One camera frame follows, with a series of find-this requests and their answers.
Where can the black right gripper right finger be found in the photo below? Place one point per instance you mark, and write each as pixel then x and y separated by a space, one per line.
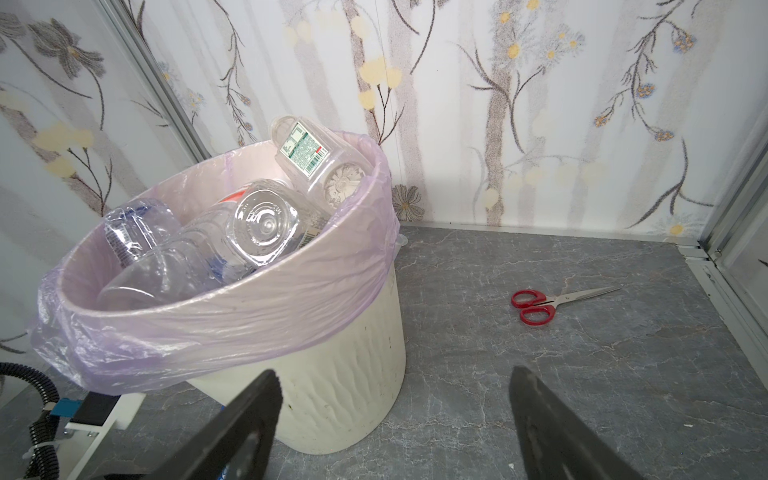
pixel 554 442

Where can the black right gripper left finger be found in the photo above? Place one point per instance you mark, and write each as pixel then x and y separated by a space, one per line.
pixel 236 444

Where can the clear ribbed water bottle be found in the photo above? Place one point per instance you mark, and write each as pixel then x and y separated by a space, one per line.
pixel 239 235

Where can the red white label bottle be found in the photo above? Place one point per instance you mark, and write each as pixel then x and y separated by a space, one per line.
pixel 137 227

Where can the cream plastic waste bin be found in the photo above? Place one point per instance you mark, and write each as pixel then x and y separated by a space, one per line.
pixel 334 393

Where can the pink bin liner bag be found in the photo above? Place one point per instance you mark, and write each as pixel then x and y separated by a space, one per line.
pixel 286 307

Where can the red handled scissors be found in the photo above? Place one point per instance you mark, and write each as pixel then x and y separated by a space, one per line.
pixel 538 309

